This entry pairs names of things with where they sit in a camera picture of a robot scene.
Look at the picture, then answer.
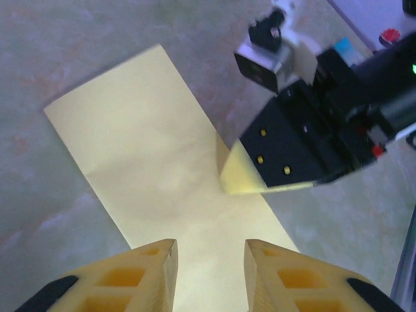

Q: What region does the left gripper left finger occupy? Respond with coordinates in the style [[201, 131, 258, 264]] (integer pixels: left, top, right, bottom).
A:
[[14, 239, 179, 312]]

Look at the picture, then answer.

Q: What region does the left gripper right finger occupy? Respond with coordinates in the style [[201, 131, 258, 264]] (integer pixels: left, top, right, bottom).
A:
[[244, 239, 406, 312]]

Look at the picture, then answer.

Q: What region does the yellow paper sheet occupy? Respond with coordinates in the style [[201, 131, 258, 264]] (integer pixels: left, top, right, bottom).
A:
[[43, 44, 302, 312]]

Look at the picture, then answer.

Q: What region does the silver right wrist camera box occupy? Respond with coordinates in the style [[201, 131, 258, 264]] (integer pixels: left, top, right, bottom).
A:
[[233, 44, 293, 95]]

